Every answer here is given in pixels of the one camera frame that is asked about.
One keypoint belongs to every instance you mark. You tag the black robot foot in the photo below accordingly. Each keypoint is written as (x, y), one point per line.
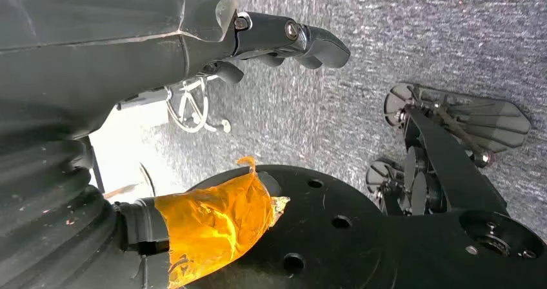
(483, 120)

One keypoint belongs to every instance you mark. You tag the orange tape wrapped connector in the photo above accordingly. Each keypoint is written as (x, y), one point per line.
(213, 223)

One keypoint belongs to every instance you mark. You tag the white star chair base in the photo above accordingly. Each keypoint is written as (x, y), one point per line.
(188, 107)

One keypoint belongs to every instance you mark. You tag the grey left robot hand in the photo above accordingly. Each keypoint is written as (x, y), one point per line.
(107, 43)

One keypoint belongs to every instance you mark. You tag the black round robot plate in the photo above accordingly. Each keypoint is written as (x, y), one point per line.
(342, 253)

